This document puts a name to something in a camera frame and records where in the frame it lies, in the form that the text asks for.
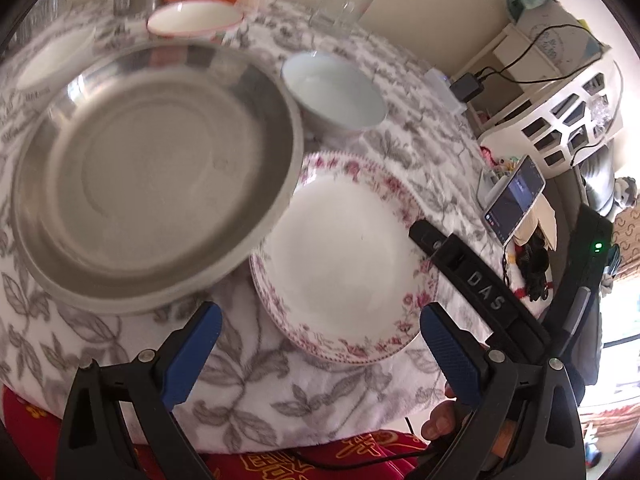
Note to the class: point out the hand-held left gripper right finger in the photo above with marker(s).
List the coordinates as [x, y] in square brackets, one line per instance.
[450, 355]

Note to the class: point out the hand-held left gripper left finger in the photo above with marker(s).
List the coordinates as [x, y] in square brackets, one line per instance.
[192, 355]

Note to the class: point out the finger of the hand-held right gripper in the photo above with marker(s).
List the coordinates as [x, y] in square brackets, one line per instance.
[430, 240]

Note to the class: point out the pink floral plate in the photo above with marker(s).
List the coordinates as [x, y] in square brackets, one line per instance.
[340, 250]

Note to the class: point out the stainless steel basin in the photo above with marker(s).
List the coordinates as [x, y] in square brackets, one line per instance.
[150, 185]

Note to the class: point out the light blue bowl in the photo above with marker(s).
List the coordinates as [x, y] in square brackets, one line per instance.
[330, 90]

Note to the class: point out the strawberry print bowl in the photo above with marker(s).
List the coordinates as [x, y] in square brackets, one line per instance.
[195, 17]

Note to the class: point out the white bowl with red emblem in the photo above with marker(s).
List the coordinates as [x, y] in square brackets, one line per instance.
[50, 57]

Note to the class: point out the person's right hand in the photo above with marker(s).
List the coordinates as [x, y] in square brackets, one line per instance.
[440, 425]

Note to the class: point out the dark cloth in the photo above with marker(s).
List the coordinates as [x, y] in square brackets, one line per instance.
[535, 265]

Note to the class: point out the grey floral tablecloth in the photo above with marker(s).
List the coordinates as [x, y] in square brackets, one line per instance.
[250, 385]

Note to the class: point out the white phone stand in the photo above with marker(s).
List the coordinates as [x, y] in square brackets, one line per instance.
[487, 190]

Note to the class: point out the cream cloth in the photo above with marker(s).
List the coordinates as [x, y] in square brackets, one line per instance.
[542, 220]

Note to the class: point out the smartphone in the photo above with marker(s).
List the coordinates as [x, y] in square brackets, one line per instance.
[515, 200]

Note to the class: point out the red cloth with gold print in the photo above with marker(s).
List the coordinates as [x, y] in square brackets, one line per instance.
[350, 452]

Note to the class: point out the white power strip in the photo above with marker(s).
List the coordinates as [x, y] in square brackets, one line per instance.
[440, 87]

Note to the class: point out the black charger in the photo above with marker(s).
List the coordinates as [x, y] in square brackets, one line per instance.
[465, 87]

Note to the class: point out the white lattice furniture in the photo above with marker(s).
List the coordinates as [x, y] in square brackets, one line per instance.
[565, 120]

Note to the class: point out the grey printed cushion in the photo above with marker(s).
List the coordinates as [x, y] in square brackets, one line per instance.
[550, 35]

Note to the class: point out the clear glass mug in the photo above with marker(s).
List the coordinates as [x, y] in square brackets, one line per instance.
[340, 10]

